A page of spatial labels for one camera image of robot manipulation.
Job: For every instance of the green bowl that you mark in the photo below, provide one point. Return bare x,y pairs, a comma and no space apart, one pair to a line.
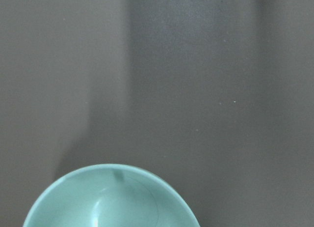
110,195

